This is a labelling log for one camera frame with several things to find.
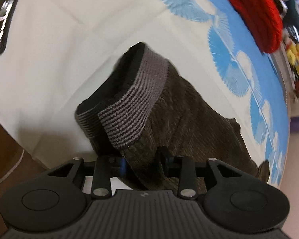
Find dark brown corduroy pants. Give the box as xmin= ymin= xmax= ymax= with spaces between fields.
xmin=75 ymin=42 xmax=269 ymax=190

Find blue and white bed sheet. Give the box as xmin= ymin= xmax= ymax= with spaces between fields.
xmin=0 ymin=0 xmax=289 ymax=186

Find yellow plush toy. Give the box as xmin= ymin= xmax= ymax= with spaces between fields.
xmin=286 ymin=42 xmax=299 ymax=76

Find red folded blanket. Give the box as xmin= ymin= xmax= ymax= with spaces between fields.
xmin=228 ymin=0 xmax=283 ymax=53

